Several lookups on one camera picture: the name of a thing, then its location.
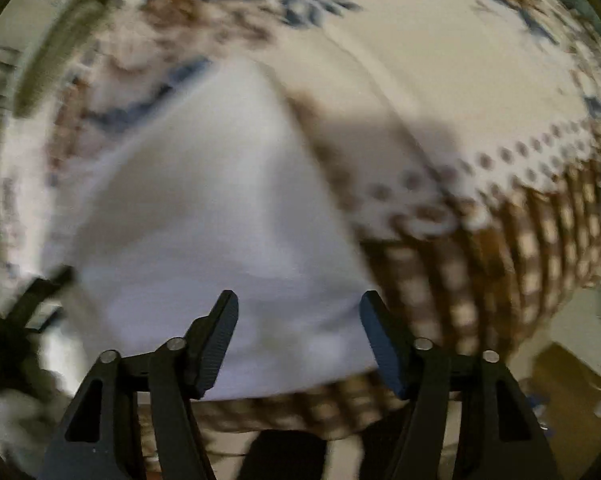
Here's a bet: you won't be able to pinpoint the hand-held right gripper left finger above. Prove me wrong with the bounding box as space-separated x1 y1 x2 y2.
39 289 240 480

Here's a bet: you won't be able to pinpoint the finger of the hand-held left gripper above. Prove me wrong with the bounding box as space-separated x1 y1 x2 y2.
4 266 77 335

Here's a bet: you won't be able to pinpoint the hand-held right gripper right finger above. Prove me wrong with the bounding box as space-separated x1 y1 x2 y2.
359 290 562 480

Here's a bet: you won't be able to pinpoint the white pants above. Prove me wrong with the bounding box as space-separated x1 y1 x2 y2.
43 57 397 402

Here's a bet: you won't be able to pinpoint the brown cardboard box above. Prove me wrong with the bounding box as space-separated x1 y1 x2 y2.
525 342 601 480

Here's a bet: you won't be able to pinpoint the floral checked printed blanket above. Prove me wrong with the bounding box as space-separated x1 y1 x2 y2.
0 0 601 443

